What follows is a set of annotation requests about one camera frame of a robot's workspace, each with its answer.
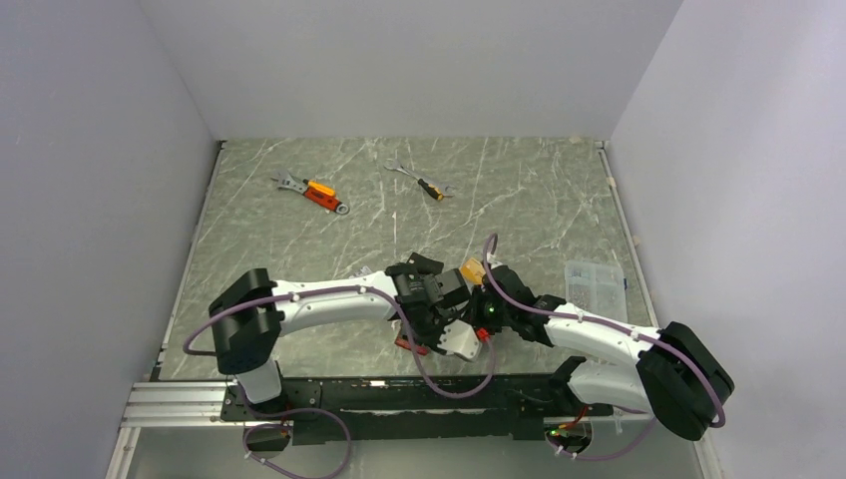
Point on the red leather card holder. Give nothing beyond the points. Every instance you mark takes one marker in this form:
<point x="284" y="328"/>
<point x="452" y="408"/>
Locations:
<point x="403" y="342"/>

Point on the clear plastic parts box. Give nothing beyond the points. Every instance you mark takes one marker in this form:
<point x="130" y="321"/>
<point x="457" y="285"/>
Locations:
<point x="596" y="287"/>

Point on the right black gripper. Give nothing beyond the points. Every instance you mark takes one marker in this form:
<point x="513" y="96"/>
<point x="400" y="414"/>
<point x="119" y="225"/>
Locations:
<point x="481" y="293"/>

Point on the orange red adjustable wrench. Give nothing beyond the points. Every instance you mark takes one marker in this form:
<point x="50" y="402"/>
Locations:
<point x="320" y="194"/>

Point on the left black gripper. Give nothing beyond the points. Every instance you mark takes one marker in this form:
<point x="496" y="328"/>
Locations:
<point x="432" y="340"/>

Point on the black VIP card stack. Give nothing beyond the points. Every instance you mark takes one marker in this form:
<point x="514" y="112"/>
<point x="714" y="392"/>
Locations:
<point x="426" y="262"/>

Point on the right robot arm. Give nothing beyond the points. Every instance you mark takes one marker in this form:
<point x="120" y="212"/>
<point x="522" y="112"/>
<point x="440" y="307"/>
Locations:
<point x="666" y="372"/>

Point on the black aluminium base frame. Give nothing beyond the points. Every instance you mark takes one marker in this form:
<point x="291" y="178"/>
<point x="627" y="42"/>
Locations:
<point x="521" y="406"/>

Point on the orange gold card stack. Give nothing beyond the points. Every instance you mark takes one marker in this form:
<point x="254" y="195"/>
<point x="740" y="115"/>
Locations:
<point x="473" y="271"/>

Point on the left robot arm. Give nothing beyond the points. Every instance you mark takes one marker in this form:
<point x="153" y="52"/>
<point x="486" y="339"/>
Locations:
<point x="255" y="310"/>

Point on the black yellow handled wrench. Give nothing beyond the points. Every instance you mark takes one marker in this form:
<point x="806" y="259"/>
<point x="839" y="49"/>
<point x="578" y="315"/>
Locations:
<point x="436" y="190"/>

